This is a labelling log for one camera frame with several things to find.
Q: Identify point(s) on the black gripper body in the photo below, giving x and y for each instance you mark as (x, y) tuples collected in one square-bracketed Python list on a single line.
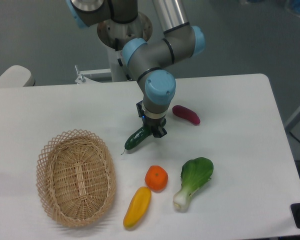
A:
[(150, 119)]

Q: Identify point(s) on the green cucumber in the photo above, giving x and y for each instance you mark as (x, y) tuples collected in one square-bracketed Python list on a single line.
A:
[(134, 141)]

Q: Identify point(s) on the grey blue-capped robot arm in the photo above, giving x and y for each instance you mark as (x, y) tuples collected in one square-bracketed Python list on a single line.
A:
[(146, 62)]

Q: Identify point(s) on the purple sweet potato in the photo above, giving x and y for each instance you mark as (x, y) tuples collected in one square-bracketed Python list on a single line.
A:
[(186, 114)]

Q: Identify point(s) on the orange tangerine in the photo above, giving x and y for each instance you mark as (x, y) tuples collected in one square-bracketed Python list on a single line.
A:
[(156, 178)]

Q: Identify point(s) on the green bok choy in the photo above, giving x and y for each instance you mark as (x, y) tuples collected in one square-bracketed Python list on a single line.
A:
[(195, 173)]

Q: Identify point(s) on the yellow mango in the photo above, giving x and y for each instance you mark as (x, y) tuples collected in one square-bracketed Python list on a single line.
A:
[(137, 207)]

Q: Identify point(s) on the woven wicker basket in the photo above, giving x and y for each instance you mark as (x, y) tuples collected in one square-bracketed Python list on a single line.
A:
[(75, 178)]

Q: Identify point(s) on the white chair armrest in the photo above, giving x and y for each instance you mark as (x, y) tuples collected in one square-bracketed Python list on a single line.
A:
[(16, 76)]

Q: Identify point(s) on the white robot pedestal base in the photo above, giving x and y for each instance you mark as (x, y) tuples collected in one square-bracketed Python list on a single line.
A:
[(115, 67)]

